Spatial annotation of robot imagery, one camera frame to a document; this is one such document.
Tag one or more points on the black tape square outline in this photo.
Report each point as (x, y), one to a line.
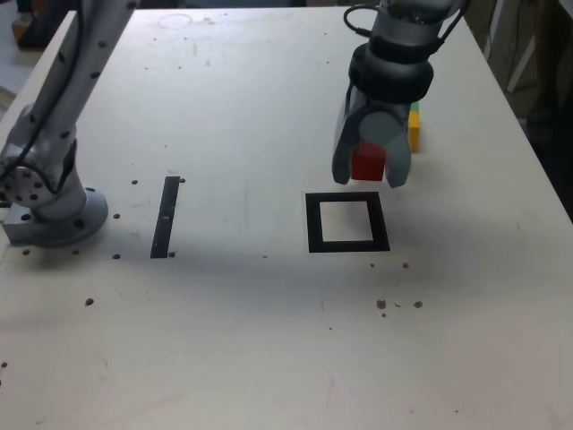
(313, 224)

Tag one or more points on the red cube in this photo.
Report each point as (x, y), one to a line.
(368, 163)

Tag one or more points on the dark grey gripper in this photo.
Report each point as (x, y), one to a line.
(385, 104)

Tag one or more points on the black tape strip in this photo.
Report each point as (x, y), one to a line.
(165, 215)

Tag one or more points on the yellow cube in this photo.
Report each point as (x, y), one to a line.
(415, 132)

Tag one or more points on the green cube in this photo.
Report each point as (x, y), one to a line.
(416, 107)

